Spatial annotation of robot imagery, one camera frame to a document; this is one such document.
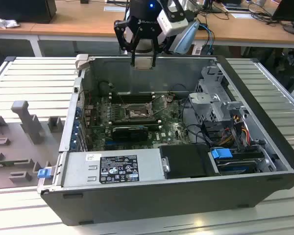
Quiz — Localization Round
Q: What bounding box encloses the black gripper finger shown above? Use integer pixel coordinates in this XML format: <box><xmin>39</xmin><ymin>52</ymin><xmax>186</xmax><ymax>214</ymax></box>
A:
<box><xmin>114</xmin><ymin>20</ymin><xmax>141</xmax><ymax>67</ymax></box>
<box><xmin>150</xmin><ymin>36</ymin><xmax>168</xmax><ymax>67</ymax></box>

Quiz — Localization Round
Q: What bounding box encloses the silver-topped CPU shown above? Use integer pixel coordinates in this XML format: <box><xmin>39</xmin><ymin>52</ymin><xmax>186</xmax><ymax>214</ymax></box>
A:
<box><xmin>134</xmin><ymin>58</ymin><xmax>154</xmax><ymax>71</ymax></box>

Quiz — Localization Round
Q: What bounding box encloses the metal CPU socket cover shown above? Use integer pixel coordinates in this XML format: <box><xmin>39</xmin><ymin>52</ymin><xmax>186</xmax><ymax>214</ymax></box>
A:
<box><xmin>147</xmin><ymin>94</ymin><xmax>169</xmax><ymax>116</ymax></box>

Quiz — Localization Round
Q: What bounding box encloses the RAM slot with white clips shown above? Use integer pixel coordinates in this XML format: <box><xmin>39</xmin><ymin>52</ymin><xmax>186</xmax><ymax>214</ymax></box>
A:
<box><xmin>110</xmin><ymin>96</ymin><xmax>155</xmax><ymax>100</ymax></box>
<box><xmin>108</xmin><ymin>119</ymin><xmax>161</xmax><ymax>123</ymax></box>
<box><xmin>110</xmin><ymin>91</ymin><xmax>155</xmax><ymax>95</ymax></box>

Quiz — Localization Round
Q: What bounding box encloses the CPU socket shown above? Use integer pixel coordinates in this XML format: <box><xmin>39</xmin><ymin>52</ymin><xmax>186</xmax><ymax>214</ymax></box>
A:
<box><xmin>123</xmin><ymin>102</ymin><xmax>154</xmax><ymax>119</ymax></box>

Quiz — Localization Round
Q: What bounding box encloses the gray case latch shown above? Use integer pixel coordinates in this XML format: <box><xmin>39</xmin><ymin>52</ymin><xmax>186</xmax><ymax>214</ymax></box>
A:
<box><xmin>74</xmin><ymin>54</ymin><xmax>90</xmax><ymax>71</ymax></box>

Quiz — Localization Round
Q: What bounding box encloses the wooden desk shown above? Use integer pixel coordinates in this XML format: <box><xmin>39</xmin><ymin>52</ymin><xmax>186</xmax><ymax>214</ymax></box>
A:
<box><xmin>0</xmin><ymin>0</ymin><xmax>294</xmax><ymax>49</ymax></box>

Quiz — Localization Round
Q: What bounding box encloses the black monitor stand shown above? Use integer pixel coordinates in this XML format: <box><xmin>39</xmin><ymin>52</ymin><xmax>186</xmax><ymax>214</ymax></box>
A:
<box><xmin>202</xmin><ymin>0</ymin><xmax>223</xmax><ymax>13</ymax></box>

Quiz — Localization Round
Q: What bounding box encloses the metal drive cage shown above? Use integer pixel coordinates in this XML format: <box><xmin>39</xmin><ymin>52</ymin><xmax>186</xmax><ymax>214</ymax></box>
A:
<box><xmin>188</xmin><ymin>65</ymin><xmax>251</xmax><ymax>124</ymax></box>

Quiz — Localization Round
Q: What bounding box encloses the green motherboard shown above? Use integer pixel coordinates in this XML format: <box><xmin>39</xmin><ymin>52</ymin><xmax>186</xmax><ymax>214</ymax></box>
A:
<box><xmin>84</xmin><ymin>94</ymin><xmax>206</xmax><ymax>151</ymax></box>

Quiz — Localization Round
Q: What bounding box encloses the black graphics card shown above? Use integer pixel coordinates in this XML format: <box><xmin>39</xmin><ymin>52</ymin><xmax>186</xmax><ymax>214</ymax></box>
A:
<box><xmin>112</xmin><ymin>126</ymin><xmax>149</xmax><ymax>142</ymax></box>

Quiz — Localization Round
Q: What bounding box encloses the white paper sheet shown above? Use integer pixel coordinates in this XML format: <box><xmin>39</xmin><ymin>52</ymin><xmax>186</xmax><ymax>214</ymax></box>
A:
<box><xmin>231</xmin><ymin>12</ymin><xmax>254</xmax><ymax>19</ymax></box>

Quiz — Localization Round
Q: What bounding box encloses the black box on desk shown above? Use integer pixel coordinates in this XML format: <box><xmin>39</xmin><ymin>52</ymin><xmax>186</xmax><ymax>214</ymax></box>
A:
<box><xmin>0</xmin><ymin>0</ymin><xmax>57</xmax><ymax>24</ymax></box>

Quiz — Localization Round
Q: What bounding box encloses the black plastic shroud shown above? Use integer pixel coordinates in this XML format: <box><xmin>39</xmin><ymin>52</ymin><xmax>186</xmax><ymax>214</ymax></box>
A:
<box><xmin>159</xmin><ymin>144</ymin><xmax>220</xmax><ymax>179</ymax></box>

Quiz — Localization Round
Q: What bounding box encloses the crumpled white paper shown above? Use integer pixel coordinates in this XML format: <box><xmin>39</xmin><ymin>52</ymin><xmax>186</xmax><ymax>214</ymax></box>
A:
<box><xmin>0</xmin><ymin>13</ymin><xmax>21</xmax><ymax>29</ymax></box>

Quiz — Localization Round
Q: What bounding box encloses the hard disk in blue carrier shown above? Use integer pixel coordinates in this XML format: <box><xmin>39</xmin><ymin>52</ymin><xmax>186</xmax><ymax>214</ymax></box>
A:
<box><xmin>208</xmin><ymin>147</ymin><xmax>265</xmax><ymax>176</ymax></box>

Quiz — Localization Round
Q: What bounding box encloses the gray power supply unit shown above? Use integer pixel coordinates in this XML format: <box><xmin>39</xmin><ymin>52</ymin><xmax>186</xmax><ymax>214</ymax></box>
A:
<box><xmin>53</xmin><ymin>148</ymin><xmax>166</xmax><ymax>188</ymax></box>

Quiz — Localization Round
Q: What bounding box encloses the black computer monitor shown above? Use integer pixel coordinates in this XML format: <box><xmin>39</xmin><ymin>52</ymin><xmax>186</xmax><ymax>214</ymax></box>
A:
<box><xmin>271</xmin><ymin>0</ymin><xmax>294</xmax><ymax>36</ymax></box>

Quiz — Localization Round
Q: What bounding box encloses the black PC case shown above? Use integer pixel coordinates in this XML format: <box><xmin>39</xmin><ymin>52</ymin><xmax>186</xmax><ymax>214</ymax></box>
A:
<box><xmin>36</xmin><ymin>54</ymin><xmax>294</xmax><ymax>226</ymax></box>

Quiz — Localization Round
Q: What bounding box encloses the gray parts rack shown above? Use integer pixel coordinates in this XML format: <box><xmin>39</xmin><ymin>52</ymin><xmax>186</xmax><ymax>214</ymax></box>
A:
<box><xmin>0</xmin><ymin>100</ymin><xmax>66</xmax><ymax>189</ymax></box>

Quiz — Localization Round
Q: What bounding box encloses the blue plastic latch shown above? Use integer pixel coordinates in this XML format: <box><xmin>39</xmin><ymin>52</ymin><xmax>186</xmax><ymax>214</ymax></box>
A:
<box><xmin>38</xmin><ymin>168</ymin><xmax>51</xmax><ymax>179</ymax></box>

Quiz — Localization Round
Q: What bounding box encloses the green RAM stick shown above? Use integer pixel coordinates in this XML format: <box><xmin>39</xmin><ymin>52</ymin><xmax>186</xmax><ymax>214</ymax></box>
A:
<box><xmin>0</xmin><ymin>161</ymin><xmax>18</xmax><ymax>169</ymax></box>

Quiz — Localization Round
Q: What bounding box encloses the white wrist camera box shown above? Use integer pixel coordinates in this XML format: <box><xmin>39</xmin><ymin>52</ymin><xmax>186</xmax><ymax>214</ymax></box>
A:
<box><xmin>156</xmin><ymin>0</ymin><xmax>189</xmax><ymax>37</ymax></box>

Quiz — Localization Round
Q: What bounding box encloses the coloured power wire bundle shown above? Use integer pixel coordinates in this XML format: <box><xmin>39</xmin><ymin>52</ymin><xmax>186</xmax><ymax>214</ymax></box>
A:
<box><xmin>218</xmin><ymin>115</ymin><xmax>251</xmax><ymax>147</ymax></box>

